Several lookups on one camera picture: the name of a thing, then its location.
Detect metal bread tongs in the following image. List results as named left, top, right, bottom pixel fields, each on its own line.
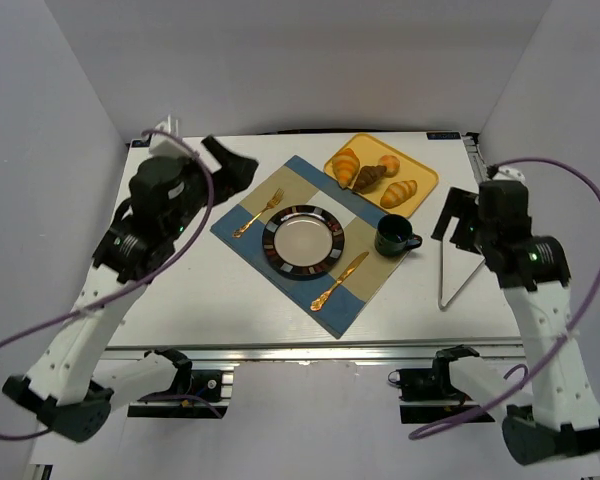
left=437, top=237, right=485, bottom=312

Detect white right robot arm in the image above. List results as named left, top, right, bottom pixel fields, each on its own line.
left=431, top=175, right=600, bottom=466

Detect small striped croissant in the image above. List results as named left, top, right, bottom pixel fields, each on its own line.
left=380, top=180, right=418, bottom=209

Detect small round bun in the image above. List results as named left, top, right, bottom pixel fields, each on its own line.
left=377, top=155, right=401, bottom=178

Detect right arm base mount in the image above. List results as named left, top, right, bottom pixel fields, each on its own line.
left=387, top=368, right=476, bottom=425

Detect blue beige checked placemat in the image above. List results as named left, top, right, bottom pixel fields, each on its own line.
left=211, top=156, right=418, bottom=339

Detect aluminium table frame rail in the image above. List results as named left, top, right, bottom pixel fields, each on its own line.
left=99, top=130, right=531, bottom=364

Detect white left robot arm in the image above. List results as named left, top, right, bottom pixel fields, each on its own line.
left=2, top=135, right=258, bottom=443

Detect gold fork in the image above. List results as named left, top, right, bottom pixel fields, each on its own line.
left=232, top=188, right=284, bottom=238

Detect black rimmed beige plate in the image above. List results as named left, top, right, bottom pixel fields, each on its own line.
left=261, top=205, right=345, bottom=280

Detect dark green mug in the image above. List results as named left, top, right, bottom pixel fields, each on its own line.
left=374, top=214, right=423, bottom=257

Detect chocolate croissant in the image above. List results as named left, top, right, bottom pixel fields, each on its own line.
left=352, top=165, right=385, bottom=192

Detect large striped croissant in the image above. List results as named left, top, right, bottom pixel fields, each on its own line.
left=331, top=148, right=360, bottom=189

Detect gold knife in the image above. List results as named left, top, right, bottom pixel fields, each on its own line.
left=310, top=251, right=369, bottom=312

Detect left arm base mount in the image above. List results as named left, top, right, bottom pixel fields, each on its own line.
left=127, top=369, right=234, bottom=419

